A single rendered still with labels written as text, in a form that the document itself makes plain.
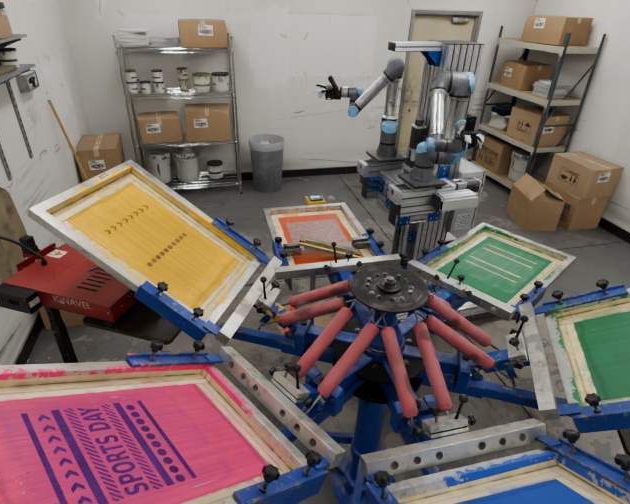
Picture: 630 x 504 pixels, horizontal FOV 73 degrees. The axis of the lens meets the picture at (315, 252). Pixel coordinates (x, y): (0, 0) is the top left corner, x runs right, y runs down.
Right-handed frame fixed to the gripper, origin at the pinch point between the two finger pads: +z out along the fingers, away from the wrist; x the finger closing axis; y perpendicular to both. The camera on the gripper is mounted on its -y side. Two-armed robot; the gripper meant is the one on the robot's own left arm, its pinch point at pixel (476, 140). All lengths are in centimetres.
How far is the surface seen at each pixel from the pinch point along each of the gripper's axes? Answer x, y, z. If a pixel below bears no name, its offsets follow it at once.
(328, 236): 79, 62, -25
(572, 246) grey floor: -162, 192, -215
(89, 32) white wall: 350, -63, -294
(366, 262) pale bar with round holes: 55, 57, 16
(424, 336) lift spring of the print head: 35, 40, 93
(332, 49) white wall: 91, -11, -386
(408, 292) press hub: 39, 31, 79
